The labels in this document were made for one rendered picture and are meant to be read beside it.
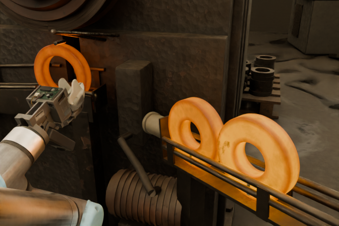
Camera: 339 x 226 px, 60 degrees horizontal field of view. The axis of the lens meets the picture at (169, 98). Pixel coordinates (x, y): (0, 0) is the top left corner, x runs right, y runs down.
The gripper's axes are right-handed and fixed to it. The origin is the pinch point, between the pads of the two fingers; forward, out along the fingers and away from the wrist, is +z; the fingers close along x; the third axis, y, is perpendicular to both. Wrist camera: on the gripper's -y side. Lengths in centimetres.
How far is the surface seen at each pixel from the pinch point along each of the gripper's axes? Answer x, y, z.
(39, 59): 18.8, 1.8, 9.4
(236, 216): -43, -86, 22
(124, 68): -10.2, 2.5, 7.2
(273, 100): -60, -109, 140
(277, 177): -49, 3, -21
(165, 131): -25.1, -4.7, -6.6
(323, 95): -110, -143, 196
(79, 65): 4.8, 1.2, 8.8
